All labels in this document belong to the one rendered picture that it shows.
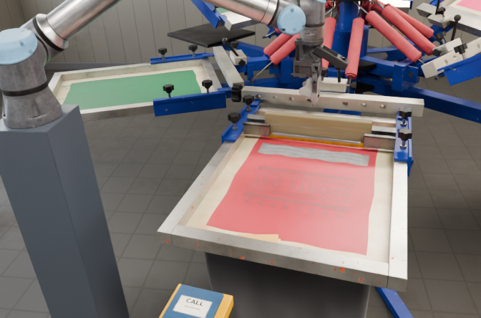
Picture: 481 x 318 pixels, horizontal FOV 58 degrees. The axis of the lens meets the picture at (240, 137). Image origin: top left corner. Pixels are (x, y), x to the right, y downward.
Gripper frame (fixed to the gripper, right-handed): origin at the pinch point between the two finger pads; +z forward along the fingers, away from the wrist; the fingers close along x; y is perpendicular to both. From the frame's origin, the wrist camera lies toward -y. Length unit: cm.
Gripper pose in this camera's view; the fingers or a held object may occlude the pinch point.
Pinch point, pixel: (316, 99)
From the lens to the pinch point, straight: 145.9
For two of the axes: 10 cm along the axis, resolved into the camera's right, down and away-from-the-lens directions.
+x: -3.0, 4.5, -8.4
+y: -9.5, -0.9, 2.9
